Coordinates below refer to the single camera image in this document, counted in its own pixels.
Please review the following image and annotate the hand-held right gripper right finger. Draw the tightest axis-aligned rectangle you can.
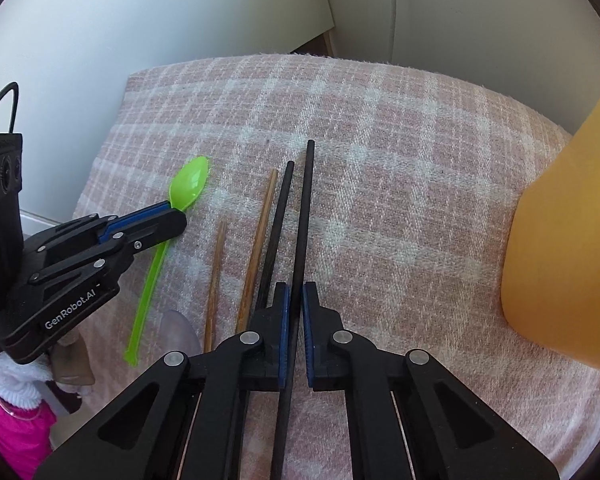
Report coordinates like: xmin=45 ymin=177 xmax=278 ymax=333
xmin=301 ymin=281 xmax=561 ymax=480

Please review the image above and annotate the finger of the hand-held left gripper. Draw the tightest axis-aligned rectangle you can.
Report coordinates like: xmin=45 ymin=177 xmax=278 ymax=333
xmin=30 ymin=210 xmax=188 ymax=291
xmin=24 ymin=202 xmax=173 ymax=266

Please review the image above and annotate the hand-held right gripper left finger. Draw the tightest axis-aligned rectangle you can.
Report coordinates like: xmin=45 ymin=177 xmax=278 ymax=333
xmin=32 ymin=282 xmax=293 ymax=480

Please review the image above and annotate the green plastic spoon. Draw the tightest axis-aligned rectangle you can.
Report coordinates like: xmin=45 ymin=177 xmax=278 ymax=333
xmin=124 ymin=156 xmax=212 ymax=367

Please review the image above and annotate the red-tipped wooden chopstick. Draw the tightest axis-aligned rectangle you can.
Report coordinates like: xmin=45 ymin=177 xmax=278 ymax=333
xmin=235 ymin=169 xmax=279 ymax=335
xmin=203 ymin=221 xmax=228 ymax=354

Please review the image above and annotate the clear plastic spoon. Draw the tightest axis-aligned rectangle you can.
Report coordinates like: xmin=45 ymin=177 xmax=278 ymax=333
xmin=155 ymin=310 xmax=202 ymax=361

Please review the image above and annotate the black chopstick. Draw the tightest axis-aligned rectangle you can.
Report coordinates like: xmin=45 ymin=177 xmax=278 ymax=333
xmin=250 ymin=161 xmax=296 ymax=313
xmin=272 ymin=140 xmax=316 ymax=480

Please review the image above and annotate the yellow plastic container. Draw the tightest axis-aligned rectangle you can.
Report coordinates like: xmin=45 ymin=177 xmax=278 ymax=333
xmin=500 ymin=67 xmax=600 ymax=381

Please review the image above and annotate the person's left hand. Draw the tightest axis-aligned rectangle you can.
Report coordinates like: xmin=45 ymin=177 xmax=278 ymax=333
xmin=50 ymin=335 xmax=95 ymax=413

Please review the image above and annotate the pink plaid cloth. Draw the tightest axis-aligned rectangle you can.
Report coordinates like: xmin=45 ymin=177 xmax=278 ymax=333
xmin=50 ymin=52 xmax=600 ymax=480

